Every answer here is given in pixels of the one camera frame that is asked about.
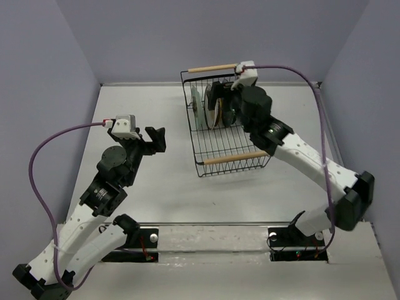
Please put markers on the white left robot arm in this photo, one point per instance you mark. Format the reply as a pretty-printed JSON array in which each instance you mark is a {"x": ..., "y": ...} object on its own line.
[{"x": 64, "y": 264}]

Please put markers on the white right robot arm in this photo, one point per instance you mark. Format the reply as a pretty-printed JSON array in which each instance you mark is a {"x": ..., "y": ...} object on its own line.
[{"x": 349, "y": 194}]

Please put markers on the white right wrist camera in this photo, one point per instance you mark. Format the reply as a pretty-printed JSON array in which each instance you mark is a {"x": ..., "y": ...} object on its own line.
[{"x": 246, "y": 74}]

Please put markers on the pale green plate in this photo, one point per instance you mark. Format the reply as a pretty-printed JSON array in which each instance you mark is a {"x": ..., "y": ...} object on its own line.
[{"x": 197, "y": 107}]

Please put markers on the white plate orange sunburst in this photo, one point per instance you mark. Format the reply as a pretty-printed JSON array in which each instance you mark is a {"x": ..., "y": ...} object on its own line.
[{"x": 208, "y": 115}]

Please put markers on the yellow brown rimmed plate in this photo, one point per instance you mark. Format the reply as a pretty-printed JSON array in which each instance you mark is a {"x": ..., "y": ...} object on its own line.
[{"x": 218, "y": 112}]

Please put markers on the black wire dish rack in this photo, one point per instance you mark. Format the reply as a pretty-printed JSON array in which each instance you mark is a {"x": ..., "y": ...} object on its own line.
[{"x": 222, "y": 150}]

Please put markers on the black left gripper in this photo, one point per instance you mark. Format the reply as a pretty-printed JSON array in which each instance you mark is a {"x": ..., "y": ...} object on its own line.
[{"x": 158, "y": 144}]

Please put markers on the large dark teal plate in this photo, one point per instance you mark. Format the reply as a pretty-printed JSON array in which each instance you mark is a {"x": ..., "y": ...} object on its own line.
[{"x": 228, "y": 115}]

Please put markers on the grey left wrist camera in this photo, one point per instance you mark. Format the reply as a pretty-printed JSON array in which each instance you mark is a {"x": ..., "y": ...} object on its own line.
[{"x": 124, "y": 126}]

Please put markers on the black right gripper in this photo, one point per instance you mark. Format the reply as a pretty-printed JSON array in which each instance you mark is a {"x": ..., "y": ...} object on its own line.
[{"x": 218, "y": 89}]

